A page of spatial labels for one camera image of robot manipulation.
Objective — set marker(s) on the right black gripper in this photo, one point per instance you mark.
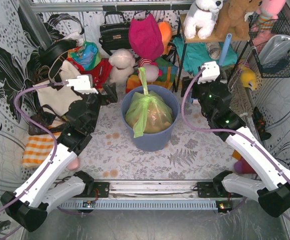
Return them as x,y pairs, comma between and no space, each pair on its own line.
193,88

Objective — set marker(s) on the pink plush cylinder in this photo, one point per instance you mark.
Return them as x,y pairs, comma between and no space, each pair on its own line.
74,164

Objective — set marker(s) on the white plush lamb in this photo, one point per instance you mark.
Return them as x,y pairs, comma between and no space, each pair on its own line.
122,63

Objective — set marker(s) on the blue grey trash bin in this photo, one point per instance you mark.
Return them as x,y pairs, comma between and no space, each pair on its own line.
154,141

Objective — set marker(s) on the black wire basket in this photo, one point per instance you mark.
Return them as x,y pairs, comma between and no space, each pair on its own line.
259,38

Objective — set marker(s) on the rainbow striped cloth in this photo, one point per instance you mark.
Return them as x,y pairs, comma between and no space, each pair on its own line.
166,80

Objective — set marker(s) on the teal folded cloth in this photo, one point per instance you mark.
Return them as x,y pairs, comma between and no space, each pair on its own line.
196,55

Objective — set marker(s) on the red garment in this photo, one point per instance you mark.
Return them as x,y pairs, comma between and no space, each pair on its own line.
100,73

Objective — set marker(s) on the brown teddy bear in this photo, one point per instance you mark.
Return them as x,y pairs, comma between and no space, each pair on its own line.
233,14

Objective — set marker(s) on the orange white checked towel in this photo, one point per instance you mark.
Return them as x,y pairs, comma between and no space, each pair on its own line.
37,149

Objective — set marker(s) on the pink white plush pig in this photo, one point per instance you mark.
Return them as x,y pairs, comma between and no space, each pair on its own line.
152,70

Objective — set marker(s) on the cream canvas tote bag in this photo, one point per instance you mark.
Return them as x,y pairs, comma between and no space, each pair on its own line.
60,99

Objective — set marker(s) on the silver foil pouch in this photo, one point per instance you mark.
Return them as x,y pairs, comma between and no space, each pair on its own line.
275,49

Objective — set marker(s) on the black orange small toy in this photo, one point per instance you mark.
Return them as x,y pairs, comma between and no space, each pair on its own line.
260,123

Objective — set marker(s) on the colourful patterned cloth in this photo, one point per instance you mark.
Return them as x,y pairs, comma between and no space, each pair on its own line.
85,57

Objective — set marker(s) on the black round hat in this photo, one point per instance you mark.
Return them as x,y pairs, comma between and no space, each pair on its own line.
48,56

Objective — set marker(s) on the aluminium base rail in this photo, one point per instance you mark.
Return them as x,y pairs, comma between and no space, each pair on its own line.
87,195

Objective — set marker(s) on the yellow plush duck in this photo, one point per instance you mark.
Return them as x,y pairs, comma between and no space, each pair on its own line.
247,76

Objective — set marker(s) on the green plastic trash bag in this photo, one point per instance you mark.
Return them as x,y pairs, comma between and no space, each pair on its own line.
148,113

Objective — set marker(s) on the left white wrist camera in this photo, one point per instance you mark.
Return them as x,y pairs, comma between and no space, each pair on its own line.
82,84

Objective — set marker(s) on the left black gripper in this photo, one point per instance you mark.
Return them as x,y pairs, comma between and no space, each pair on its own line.
100,95

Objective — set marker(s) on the magenta cloth bag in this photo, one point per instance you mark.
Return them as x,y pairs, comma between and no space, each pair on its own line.
145,38

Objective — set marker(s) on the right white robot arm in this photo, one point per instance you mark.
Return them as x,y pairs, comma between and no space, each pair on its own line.
272,191

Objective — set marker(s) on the pink plush toy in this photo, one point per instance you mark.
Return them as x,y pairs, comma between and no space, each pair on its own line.
268,13

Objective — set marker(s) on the black leather handbag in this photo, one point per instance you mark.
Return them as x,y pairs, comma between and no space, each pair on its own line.
114,36

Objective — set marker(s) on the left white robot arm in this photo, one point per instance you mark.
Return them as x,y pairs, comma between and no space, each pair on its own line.
47,175

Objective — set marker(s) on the white plush dog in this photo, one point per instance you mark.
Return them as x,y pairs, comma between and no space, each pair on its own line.
201,18

